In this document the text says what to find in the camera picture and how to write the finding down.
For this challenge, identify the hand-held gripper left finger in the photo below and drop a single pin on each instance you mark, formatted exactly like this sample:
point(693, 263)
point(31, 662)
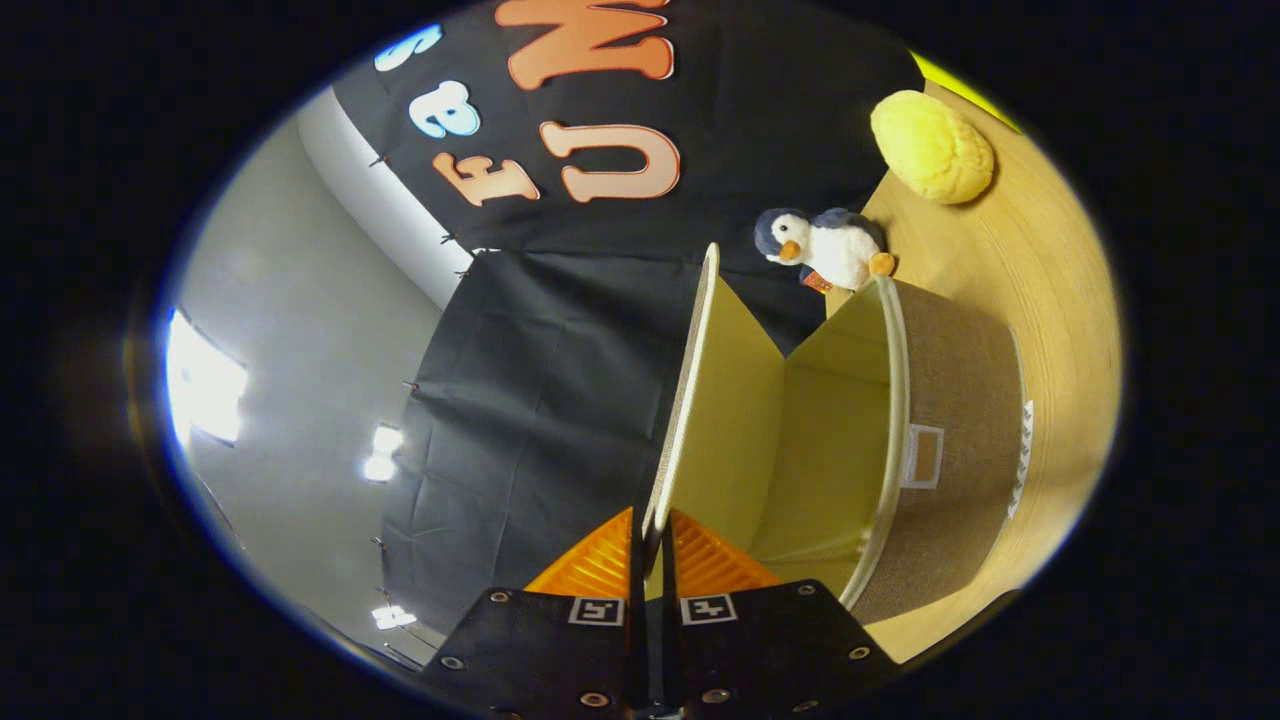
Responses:
point(540, 640)

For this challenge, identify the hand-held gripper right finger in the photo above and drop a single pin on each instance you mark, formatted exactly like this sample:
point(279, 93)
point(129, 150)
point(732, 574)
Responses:
point(770, 640)

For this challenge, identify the ceiling light panel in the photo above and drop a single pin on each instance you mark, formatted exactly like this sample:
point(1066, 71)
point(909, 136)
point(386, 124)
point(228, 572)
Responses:
point(205, 380)
point(393, 617)
point(382, 455)

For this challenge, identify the plush penguin toy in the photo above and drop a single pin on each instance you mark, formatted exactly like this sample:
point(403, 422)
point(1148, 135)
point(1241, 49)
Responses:
point(840, 250)

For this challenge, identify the row of small black clips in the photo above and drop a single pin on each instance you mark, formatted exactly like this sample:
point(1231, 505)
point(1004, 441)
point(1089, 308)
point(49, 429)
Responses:
point(449, 238)

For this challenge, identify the yellow bread-shaped soft toy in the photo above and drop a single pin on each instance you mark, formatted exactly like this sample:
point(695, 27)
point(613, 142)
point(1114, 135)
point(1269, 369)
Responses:
point(930, 150)

